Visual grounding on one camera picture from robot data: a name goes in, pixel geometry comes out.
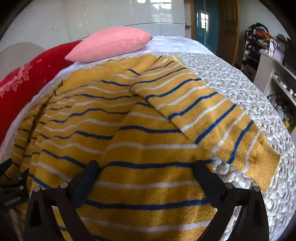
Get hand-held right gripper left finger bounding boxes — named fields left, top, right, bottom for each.
left=22, top=160, right=100, bottom=241

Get red pillow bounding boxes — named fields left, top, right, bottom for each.
left=0, top=40, right=84, bottom=147

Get white shelf unit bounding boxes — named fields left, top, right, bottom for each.
left=253, top=50, right=296, bottom=137

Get wooden door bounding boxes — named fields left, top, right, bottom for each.
left=216, top=0, right=241, bottom=66

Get yellow striped sweater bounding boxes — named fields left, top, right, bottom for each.
left=9, top=55, right=281, bottom=241

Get teal door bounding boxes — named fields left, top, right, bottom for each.
left=194, top=0, right=220, bottom=56

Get pink pillow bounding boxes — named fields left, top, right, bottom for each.
left=65, top=27, right=153, bottom=63

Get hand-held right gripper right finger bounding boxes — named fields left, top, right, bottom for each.
left=193, top=161, right=270, bottom=241

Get beige headboard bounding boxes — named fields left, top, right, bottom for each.
left=0, top=42, right=47, bottom=81

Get grey patterned blanket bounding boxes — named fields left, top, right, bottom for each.
left=9, top=52, right=292, bottom=241

